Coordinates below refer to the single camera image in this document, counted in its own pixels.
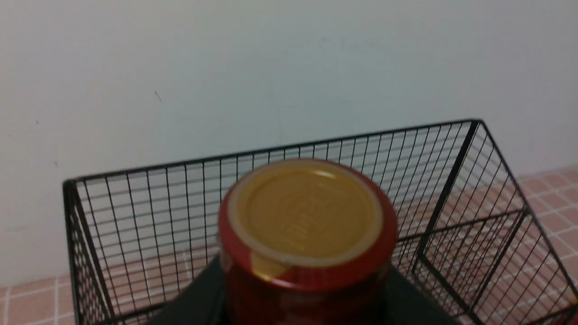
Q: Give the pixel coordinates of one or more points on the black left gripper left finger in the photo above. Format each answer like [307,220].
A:
[194,302]

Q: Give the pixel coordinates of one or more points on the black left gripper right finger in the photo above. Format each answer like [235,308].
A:
[406,305]

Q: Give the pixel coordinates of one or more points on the dark soy sauce bottle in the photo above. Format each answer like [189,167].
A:
[306,242]

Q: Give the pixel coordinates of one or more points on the black wire shelf rack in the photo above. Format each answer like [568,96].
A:
[470,244]

